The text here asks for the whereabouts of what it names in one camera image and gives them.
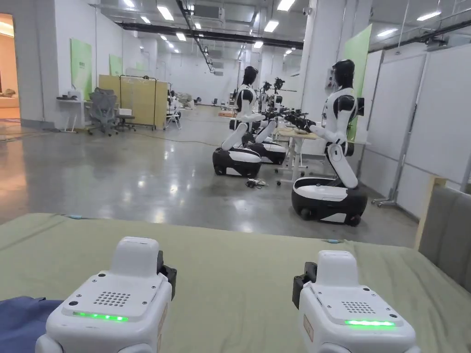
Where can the yellow folding screen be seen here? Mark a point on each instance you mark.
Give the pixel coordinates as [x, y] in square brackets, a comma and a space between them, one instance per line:
[132, 99]

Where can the grey padded headboard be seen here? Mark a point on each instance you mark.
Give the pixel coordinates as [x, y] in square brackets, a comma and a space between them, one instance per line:
[447, 230]

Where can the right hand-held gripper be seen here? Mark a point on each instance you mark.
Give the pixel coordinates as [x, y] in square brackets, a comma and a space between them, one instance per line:
[353, 312]

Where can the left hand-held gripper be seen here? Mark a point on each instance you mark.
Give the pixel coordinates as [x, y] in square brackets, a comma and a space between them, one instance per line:
[114, 305]

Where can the white and black humanoid robot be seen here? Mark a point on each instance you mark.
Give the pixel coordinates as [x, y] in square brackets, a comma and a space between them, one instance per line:
[241, 125]
[336, 147]
[272, 132]

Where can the dark blue shirt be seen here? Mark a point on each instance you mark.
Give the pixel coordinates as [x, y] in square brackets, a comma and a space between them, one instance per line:
[25, 323]

